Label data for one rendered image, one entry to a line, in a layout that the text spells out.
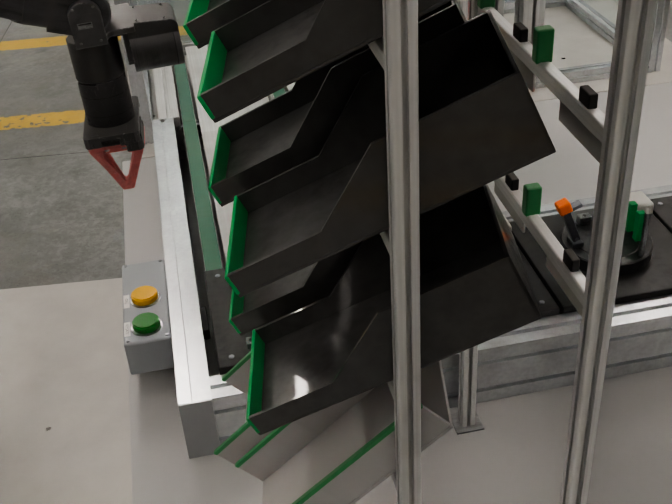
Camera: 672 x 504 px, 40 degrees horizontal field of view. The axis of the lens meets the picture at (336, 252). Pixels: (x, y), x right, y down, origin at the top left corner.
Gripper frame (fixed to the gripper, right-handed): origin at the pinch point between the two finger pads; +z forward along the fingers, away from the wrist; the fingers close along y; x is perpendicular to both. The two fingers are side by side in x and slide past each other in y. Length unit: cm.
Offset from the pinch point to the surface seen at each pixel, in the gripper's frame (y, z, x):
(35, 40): 405, 124, 76
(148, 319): 6.3, 26.6, 2.6
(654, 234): 8, 29, -78
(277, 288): -23.4, 3.2, -15.5
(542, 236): -36, -6, -41
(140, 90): 86, 25, 2
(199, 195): 45, 30, -7
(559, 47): 110, 42, -103
